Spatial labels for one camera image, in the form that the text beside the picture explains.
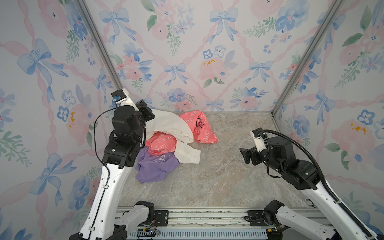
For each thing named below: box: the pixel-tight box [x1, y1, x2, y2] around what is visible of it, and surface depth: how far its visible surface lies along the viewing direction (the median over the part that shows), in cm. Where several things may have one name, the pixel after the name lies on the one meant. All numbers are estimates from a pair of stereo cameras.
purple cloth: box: [135, 146, 180, 184], surface depth 87 cm
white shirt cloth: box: [145, 109, 201, 164], surface depth 99 cm
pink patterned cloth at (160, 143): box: [145, 131, 177, 156], surface depth 92 cm
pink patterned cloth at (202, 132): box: [179, 110, 219, 144], surface depth 102 cm
